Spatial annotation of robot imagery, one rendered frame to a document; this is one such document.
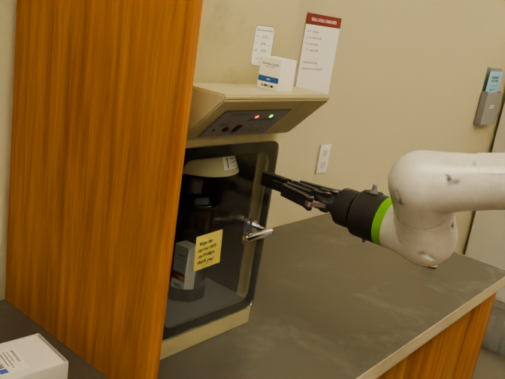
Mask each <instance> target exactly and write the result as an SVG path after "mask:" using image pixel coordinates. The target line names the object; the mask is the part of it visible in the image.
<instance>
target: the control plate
mask: <svg viewBox="0 0 505 379"><path fill-rule="evenodd" d="M290 110H291V109H282V110H255V111H226V112H225V113H224V114H222V115H221V116H220V117H219V118H218V119H217V120H215V121H214V122H213V123H212V124H211V125H210V126H209V127H207V128H206V129H205V130H204V131H203V132H202V133H201V134H200V135H199V136H198V137H197V138H201V137H212V136H222V135H242V134H252V133H263V132H265V131H266V130H268V129H269V128H270V127H272V125H273V124H275V123H276V122H277V121H278V120H280V119H281V118H282V117H284V116H285V115H286V114H287V113H288V112H290ZM272 114H273V116H272V117H269V116H270V115H272ZM257 115H260V116H259V117H258V118H255V116H257ZM237 125H243V126H242V127H241V128H239V129H238V130H237V131H236V132H230V131H231V130H232V129H234V128H235V127H236V126H237ZM263 125H265V128H264V129H263V128H261V126H263ZM247 126H249V129H248V130H247V129H245V128H246V127H247ZM254 126H257V127H256V128H257V129H255V128H253V127H254ZM225 127H229V130H228V131H227V132H222V130H223V129H224V128H225ZM212 129H216V131H214V132H212V131H211V130H212Z"/></svg>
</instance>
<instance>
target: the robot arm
mask: <svg viewBox="0 0 505 379"><path fill-rule="evenodd" d="M261 185H262V186H266V187H268V188H271V189H273V190H276V191H278V192H281V193H280V195H281V196H282V197H284V198H286V199H288V200H290V201H292V202H294V203H296V204H298V205H300V206H302V207H303V208H304V209H306V210H307V211H311V210H312V207H314V208H317V209H319V210H320V211H322V212H325V213H328V212H330V214H331V218H332V220H333V221H334V223H336V224H337V225H340V226H343V227H346V228H347V229H348V230H349V233H350V234H351V235H354V236H357V237H359V238H361V240H362V242H366V240H367V241H370V242H372V243H375V244H378V245H380V246H382V247H385V248H388V249H390V250H392V251H394V252H396V253H397V254H399V255H401V256H402V257H403V258H405V259H406V260H408V261H409V262H411V263H413V264H415V265H419V266H424V267H429V266H435V265H439V264H441V263H443V262H445V261H446V260H447V259H448V258H449V257H450V256H451V255H452V254H453V253H454V251H455V248H456V247H457V244H458V229H457V225H456V220H455V212H462V211H489V210H505V153H449V152H440V151H432V150H415V151H412V152H409V153H406V154H404V155H403V156H402V157H401V158H399V159H398V160H397V161H396V162H395V163H394V165H393V166H392V168H391V171H390V172H389V178H388V188H389V193H390V196H391V197H389V196H385V195H383V194H384V193H381V192H378V191H377V187H378V184H376V183H373V187H372V189H365V190H363V191H361V192H359V191H357V190H354V189H350V188H345V189H342V190H340V189H332V188H329V187H326V186H321V185H318V184H315V183H310V182H306V181H304V180H300V182H298V181H296V180H291V179H288V178H287V177H283V176H280V175H278V174H274V173H271V172H269V171H263V172H262V180H261Z"/></svg>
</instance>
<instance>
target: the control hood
mask: <svg viewBox="0 0 505 379"><path fill-rule="evenodd" d="M329 99H330V96H329V94H324V93H321V92H315V91H312V90H308V89H302V88H299V87H296V86H294V87H292V91H291V92H277V91H273V90H269V89H264V88H261V87H257V84H244V83H193V88H192V99H191V106H190V112H189V125H188V131H187V137H186V140H195V139H205V138H224V137H235V136H245V135H264V134H274V133H284V132H289V131H291V130H292V129H293V128H295V127H296V126H297V125H298V124H299V123H301V122H302V121H303V120H305V119H306V118H307V117H309V116H310V115H311V114H312V113H313V112H314V111H316V110H317V109H318V108H320V107H321V106H323V105H324V104H325V103H326V102H327V101H328V100H329ZM282 109H291V110H290V112H288V113H287V114H286V115H285V116H284V117H282V118H281V119H280V120H278V121H277V122H276V123H275V124H273V125H272V127H270V128H269V129H268V130H266V131H265V132H263V133H252V134H242V135H222V136H212V137H201V138H197V137H198V136H199V135H200V134H201V133H202V132H203V131H204V130H205V129H206V128H207V127H209V126H210V125H211V124H212V123H213V122H214V121H215V120H217V119H218V118H219V117H220V116H221V115H222V114H224V113H225V112H226V111H255V110H282Z"/></svg>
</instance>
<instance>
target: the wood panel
mask: <svg viewBox="0 0 505 379"><path fill-rule="evenodd" d="M202 6H203V0H17V21H16V40H15V59H14V95H13V113H12V133H11V169H10V187H9V205H8V242H7V261H6V279H5V300H7V301H8V302H9V303H11V304H12V305H13V306H14V307H15V308H17V309H18V310H20V311H21V312H23V313H24V314H25V315H26V316H27V317H29V318H30V319H31V320H33V321H34V322H36V323H37V324H38V325H39V326H40V327H42V328H43V329H45V330H46V331H47V332H49V333H50V334H51V335H52V336H54V337H55V338H56V339H58V340H59V341H61V342H62V343H63V344H64V345H65V346H67V347H68V348H70V349H71V350H72V351H74V352H75V353H76V354H77V355H78V356H80V357H81V358H83V359H84V360H86V361H87V362H88V363H89V364H90V365H92V366H93V367H94V368H96V369H97V370H99V371H100V372H101V373H102V374H103V375H105V376H106V377H108V378H109V379H158V373H159V362H160V356H161V349H162V337H163V330H164V324H165V312H166V305H167V299H168V287H169V280H170V274H171V262H172V256H173V249H174V237H175V231H176V224H177V212H178V205H179V199H180V188H181V180H182V174H183V162H184V156H185V149H186V137H187V131H188V125H189V112H190V106H191V99H192V88H193V81H194V74H195V63H196V56H197V49H198V38H199V31H200V25H201V12H202Z"/></svg>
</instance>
